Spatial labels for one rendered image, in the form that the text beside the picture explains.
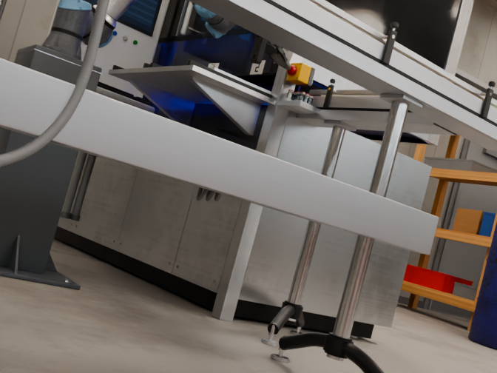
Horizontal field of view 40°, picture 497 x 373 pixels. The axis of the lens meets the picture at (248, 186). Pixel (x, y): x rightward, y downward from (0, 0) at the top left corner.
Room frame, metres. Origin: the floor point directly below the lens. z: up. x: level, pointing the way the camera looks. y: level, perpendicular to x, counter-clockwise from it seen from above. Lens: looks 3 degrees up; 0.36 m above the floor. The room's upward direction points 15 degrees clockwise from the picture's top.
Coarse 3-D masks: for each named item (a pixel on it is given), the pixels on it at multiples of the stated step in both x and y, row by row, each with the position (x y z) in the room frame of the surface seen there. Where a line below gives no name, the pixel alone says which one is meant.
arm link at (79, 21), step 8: (64, 0) 2.47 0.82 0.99; (72, 0) 2.46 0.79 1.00; (80, 0) 2.48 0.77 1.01; (64, 8) 2.46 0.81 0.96; (72, 8) 2.46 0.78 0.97; (80, 8) 2.47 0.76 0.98; (88, 8) 2.50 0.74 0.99; (56, 16) 2.48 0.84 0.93; (64, 16) 2.46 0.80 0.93; (72, 16) 2.47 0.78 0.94; (80, 16) 2.48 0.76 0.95; (88, 16) 2.52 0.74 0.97; (56, 24) 2.47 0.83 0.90; (64, 24) 2.46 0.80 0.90; (72, 24) 2.47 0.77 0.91; (80, 24) 2.49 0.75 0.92; (88, 24) 2.53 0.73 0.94; (80, 32) 2.50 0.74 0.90; (88, 32) 2.55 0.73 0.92
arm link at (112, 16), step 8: (112, 0) 2.58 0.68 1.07; (120, 0) 2.58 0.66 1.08; (128, 0) 2.59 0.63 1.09; (112, 8) 2.59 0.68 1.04; (120, 8) 2.59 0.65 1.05; (112, 16) 2.60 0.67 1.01; (120, 16) 2.63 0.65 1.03; (104, 24) 2.59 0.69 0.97; (112, 24) 2.61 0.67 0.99; (104, 32) 2.62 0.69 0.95; (112, 32) 2.68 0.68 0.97; (88, 40) 2.60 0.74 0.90; (104, 40) 2.65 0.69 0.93
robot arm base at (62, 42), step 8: (56, 32) 2.47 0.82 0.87; (64, 32) 2.46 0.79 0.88; (72, 32) 2.47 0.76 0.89; (48, 40) 2.46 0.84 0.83; (56, 40) 2.46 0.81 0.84; (64, 40) 2.46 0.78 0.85; (72, 40) 2.48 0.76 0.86; (80, 40) 2.51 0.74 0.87; (56, 48) 2.44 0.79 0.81; (64, 48) 2.45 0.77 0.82; (72, 48) 2.47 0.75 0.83; (80, 48) 2.51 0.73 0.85; (72, 56) 2.47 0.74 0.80; (80, 56) 2.52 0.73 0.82
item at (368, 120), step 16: (320, 96) 2.64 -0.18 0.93; (336, 96) 2.57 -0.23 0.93; (352, 96) 2.50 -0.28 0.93; (368, 96) 2.56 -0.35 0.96; (320, 112) 2.62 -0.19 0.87; (336, 112) 2.55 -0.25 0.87; (352, 112) 2.48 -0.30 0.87; (368, 112) 2.42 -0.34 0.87; (384, 112) 2.36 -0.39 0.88; (368, 128) 2.54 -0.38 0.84; (384, 128) 2.46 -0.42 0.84; (416, 128) 2.31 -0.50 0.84; (432, 128) 2.24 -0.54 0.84
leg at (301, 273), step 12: (336, 132) 2.59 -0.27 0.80; (336, 144) 2.58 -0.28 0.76; (336, 156) 2.59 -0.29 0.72; (324, 168) 2.59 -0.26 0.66; (312, 228) 2.58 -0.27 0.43; (312, 240) 2.58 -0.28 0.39; (300, 252) 2.60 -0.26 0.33; (312, 252) 2.59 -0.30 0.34; (300, 264) 2.59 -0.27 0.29; (300, 276) 2.58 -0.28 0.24; (300, 288) 2.59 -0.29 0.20; (288, 300) 2.60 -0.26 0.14; (300, 300) 2.60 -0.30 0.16
